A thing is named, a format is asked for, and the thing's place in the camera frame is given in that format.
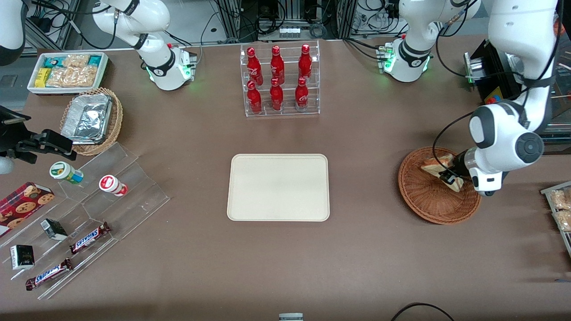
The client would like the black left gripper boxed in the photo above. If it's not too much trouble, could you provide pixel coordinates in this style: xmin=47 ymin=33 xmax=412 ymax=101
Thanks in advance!
xmin=439 ymin=150 xmax=473 ymax=187

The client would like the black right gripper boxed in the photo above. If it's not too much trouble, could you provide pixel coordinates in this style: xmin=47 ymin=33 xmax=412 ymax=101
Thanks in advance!
xmin=0 ymin=105 xmax=77 ymax=165

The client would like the triangular sandwich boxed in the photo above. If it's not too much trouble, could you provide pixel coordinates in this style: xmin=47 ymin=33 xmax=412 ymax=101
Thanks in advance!
xmin=422 ymin=152 xmax=464 ymax=193

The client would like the round brown wicker basket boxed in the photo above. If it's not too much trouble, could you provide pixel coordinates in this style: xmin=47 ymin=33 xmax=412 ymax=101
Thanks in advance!
xmin=398 ymin=147 xmax=482 ymax=225

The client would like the tan wicker basket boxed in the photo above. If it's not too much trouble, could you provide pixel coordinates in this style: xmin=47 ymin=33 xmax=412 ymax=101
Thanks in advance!
xmin=60 ymin=88 xmax=124 ymax=156

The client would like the cream rectangular plastic tray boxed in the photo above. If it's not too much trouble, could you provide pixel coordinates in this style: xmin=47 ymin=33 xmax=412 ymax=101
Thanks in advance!
xmin=227 ymin=154 xmax=331 ymax=222

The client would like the green label yogurt cup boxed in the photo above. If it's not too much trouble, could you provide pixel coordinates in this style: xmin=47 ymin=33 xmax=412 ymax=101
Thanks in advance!
xmin=50 ymin=162 xmax=84 ymax=185

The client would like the silver foil container stack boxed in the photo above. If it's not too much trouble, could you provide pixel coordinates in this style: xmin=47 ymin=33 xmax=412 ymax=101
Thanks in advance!
xmin=61 ymin=94 xmax=113 ymax=144

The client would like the white snack bin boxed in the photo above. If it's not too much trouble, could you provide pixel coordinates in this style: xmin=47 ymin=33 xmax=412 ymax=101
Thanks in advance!
xmin=28 ymin=52 xmax=109 ymax=95

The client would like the large clear cracker bag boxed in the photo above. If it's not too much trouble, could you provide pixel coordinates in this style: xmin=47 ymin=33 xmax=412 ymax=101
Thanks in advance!
xmin=46 ymin=67 xmax=98 ymax=88

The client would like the red label yogurt cup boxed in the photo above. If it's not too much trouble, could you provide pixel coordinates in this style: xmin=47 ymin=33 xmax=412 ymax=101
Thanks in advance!
xmin=99 ymin=175 xmax=128 ymax=197

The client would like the red cookie box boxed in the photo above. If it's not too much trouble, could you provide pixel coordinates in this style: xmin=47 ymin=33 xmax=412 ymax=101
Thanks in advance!
xmin=0 ymin=182 xmax=55 ymax=237

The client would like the small clear cracker bag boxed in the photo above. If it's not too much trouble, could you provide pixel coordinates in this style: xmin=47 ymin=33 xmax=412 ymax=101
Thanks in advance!
xmin=62 ymin=54 xmax=91 ymax=69

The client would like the small black box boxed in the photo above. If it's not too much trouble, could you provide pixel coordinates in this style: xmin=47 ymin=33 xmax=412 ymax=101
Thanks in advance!
xmin=10 ymin=245 xmax=35 ymax=270
xmin=41 ymin=218 xmax=68 ymax=241

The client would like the clear acrylic tiered display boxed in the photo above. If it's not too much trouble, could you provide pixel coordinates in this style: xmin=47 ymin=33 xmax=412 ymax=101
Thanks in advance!
xmin=0 ymin=143 xmax=170 ymax=300

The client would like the grey snack shelf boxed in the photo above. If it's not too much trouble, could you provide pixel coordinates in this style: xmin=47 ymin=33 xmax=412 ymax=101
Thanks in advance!
xmin=541 ymin=181 xmax=571 ymax=259

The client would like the brown Snickers bar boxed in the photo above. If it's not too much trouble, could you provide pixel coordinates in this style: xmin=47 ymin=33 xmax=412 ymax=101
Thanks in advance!
xmin=70 ymin=222 xmax=111 ymax=255
xmin=25 ymin=259 xmax=73 ymax=291

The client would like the black food warmer yellow panel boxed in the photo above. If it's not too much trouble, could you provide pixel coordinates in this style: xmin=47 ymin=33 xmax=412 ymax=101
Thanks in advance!
xmin=463 ymin=39 xmax=571 ymax=154

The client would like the clear pack of crackers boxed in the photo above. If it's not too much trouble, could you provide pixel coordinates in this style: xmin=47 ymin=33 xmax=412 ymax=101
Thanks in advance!
xmin=550 ymin=189 xmax=571 ymax=210
xmin=553 ymin=210 xmax=571 ymax=232

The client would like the red cola bottle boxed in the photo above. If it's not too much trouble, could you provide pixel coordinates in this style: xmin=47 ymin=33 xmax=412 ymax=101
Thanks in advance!
xmin=270 ymin=45 xmax=285 ymax=85
xmin=247 ymin=47 xmax=264 ymax=86
xmin=269 ymin=78 xmax=284 ymax=111
xmin=298 ymin=44 xmax=313 ymax=81
xmin=295 ymin=77 xmax=309 ymax=112
xmin=247 ymin=80 xmax=263 ymax=114

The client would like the clear acrylic bottle rack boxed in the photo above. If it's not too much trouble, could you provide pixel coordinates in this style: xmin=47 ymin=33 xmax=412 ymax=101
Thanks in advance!
xmin=240 ymin=40 xmax=321 ymax=118

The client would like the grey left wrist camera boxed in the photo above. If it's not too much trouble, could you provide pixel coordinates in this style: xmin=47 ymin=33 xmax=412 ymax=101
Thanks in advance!
xmin=472 ymin=172 xmax=507 ymax=197

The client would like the black cable loop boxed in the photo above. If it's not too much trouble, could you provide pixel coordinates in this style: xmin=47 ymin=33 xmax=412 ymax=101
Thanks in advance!
xmin=392 ymin=303 xmax=455 ymax=321

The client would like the aluminium frame rack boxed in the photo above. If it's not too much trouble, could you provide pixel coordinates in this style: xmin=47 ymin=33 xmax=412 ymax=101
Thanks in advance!
xmin=214 ymin=0 xmax=357 ymax=41

